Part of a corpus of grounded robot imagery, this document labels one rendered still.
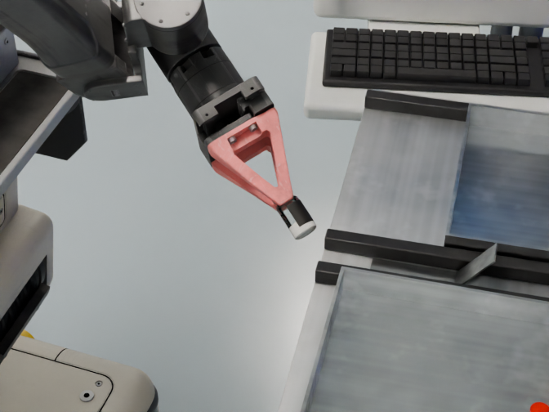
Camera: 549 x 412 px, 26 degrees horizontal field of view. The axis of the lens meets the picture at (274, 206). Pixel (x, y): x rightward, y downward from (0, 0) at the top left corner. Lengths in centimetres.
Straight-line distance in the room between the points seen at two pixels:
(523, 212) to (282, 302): 115
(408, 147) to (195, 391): 99
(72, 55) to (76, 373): 115
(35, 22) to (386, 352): 57
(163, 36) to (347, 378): 47
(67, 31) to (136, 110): 210
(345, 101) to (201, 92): 75
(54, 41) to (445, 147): 72
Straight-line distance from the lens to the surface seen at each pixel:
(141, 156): 294
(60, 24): 98
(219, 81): 104
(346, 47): 185
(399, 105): 163
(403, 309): 136
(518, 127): 162
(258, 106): 102
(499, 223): 148
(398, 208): 149
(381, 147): 158
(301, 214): 102
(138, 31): 102
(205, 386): 242
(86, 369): 211
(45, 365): 213
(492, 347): 134
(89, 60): 103
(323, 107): 177
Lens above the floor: 188
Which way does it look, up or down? 42 degrees down
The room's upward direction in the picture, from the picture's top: straight up
